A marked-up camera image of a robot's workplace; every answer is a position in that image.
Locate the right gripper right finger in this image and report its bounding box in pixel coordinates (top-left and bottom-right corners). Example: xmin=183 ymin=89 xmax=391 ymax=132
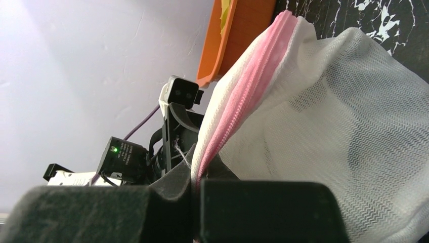
xmin=197 ymin=156 xmax=349 ymax=242

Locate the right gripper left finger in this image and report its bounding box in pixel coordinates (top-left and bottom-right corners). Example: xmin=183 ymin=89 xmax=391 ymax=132
xmin=1 ymin=147 xmax=195 ymax=242

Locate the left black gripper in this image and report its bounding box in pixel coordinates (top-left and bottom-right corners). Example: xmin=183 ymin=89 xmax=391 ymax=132
xmin=146 ymin=103 xmax=203 ymax=183

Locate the white mesh laundry bag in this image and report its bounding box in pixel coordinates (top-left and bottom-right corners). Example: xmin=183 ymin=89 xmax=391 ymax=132
xmin=191 ymin=11 xmax=428 ymax=242

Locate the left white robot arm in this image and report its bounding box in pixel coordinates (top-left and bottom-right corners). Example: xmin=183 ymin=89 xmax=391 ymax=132
xmin=43 ymin=103 xmax=204 ymax=186

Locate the yellow bra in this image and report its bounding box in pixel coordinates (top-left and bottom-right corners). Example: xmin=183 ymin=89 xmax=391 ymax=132
xmin=220 ymin=0 xmax=231 ymax=35

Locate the orange plastic bin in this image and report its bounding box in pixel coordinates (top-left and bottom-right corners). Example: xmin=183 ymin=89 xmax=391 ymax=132
xmin=196 ymin=1 xmax=276 ymax=87

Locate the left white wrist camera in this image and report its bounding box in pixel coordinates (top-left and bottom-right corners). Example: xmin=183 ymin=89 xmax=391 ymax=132
xmin=158 ymin=75 xmax=204 ymax=118

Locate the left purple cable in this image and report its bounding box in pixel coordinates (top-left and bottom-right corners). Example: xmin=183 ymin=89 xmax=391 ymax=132
xmin=90 ymin=104 xmax=161 ymax=185

